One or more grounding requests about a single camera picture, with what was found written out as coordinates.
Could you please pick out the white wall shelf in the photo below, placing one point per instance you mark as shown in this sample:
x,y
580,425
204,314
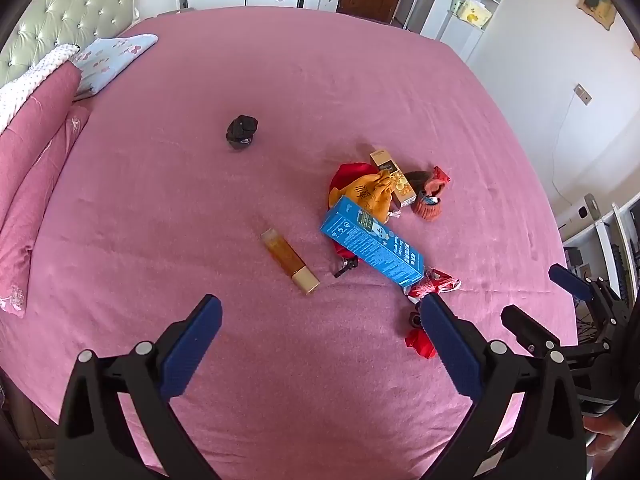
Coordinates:
x,y
475,5

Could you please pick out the dark brown wrapper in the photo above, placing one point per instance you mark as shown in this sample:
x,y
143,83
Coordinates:
x,y
416,180

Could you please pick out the pink pillows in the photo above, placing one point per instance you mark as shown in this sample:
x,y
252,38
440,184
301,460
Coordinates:
x,y
30,170

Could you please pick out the framed wall picture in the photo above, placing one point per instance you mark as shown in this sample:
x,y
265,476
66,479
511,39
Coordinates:
x,y
597,4

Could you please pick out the brown knitted sock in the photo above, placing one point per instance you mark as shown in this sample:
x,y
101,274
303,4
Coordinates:
x,y
429,209

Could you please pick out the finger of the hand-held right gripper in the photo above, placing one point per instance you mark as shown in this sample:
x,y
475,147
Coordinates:
x,y
525,327
570,282

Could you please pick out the gold and brown small box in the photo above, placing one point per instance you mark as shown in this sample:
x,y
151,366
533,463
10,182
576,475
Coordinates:
x,y
392,175

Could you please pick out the small black clip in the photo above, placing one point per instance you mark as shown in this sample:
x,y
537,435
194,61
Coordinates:
x,y
347,267

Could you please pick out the green tufted headboard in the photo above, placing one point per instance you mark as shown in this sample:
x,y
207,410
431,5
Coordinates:
x,y
75,15

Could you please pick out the small black cap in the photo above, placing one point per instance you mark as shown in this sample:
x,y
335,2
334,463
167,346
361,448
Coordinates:
x,y
415,319

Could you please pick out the wall outlet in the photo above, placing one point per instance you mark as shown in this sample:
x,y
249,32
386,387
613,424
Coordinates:
x,y
583,93

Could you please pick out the red cloth bag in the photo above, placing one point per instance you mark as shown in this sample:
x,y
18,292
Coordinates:
x,y
347,172

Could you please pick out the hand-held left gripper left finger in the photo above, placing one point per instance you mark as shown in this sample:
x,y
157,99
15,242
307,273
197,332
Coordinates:
x,y
192,345

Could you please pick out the small black crumpled object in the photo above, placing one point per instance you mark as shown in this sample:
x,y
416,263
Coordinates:
x,y
241,132

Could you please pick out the white desk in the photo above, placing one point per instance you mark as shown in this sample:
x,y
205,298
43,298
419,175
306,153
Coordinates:
x,y
595,230

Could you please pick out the white dotted pillow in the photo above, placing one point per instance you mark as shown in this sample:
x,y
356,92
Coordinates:
x,y
30,80

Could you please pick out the red snack wrapper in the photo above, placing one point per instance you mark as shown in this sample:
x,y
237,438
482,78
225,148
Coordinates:
x,y
440,177

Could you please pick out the blue carton box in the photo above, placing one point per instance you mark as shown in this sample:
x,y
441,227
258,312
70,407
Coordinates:
x,y
372,245

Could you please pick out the yellow box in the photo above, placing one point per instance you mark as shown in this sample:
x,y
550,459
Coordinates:
x,y
475,12

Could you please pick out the light blue printed pillow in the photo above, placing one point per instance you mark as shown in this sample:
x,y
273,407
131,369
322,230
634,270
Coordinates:
x,y
110,60

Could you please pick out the person's right hand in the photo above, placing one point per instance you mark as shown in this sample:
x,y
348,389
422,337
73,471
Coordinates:
x,y
602,435

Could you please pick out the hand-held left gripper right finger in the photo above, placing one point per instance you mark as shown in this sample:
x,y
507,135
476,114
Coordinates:
x,y
450,345

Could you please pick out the red and white wrapper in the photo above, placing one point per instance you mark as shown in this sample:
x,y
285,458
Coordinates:
x,y
435,285

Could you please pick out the small red toy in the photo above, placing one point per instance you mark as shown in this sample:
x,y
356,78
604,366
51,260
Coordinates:
x,y
419,344

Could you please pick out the amber bottle with gold cap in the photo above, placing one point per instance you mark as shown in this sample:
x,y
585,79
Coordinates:
x,y
289,259

